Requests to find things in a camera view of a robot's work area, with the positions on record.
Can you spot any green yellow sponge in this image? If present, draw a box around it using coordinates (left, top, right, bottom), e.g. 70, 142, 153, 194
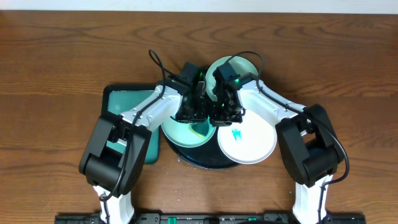
188, 123, 209, 139

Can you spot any mint plate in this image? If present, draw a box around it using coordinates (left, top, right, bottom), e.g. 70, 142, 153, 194
205, 56, 258, 101
161, 118, 216, 147

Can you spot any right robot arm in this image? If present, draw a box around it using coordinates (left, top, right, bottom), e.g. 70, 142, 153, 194
205, 58, 349, 223

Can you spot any round black tray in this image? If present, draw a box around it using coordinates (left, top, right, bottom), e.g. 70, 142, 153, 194
160, 66, 272, 170

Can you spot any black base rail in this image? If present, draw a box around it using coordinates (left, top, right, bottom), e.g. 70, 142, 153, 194
54, 213, 366, 224

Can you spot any white plate with stain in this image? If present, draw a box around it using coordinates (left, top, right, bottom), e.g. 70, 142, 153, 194
218, 110, 277, 164

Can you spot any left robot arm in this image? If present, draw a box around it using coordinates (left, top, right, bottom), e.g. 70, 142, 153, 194
78, 63, 207, 223

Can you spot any rectangular black water tray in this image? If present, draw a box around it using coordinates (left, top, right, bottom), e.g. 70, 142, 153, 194
101, 83, 160, 164

